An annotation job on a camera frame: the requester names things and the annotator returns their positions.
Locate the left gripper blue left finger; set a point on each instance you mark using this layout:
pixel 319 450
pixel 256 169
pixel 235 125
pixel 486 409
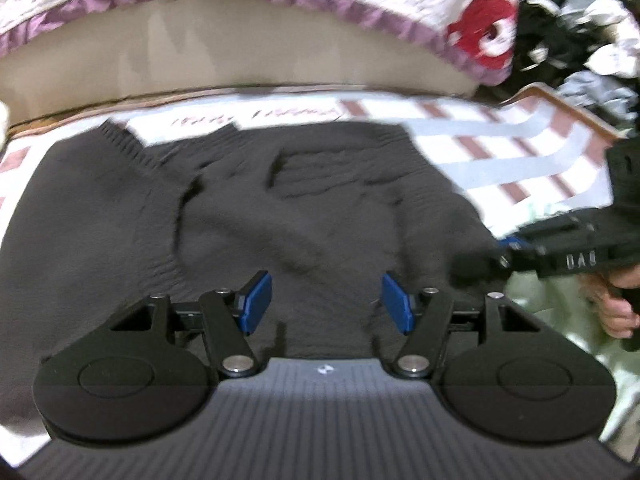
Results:
pixel 225 318

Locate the person's right hand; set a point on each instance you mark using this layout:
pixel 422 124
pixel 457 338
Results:
pixel 604 291

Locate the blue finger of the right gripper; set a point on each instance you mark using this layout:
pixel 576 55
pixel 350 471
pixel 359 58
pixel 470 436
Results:
pixel 515 243

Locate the pile of dark clothes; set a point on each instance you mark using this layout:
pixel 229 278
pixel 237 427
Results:
pixel 586 50

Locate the beige mattress side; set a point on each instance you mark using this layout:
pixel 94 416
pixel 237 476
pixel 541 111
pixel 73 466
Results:
pixel 180 45

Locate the dark grey cable-knit sweater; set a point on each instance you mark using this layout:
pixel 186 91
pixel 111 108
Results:
pixel 326 209

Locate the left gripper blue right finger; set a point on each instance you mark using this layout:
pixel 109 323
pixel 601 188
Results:
pixel 437 327

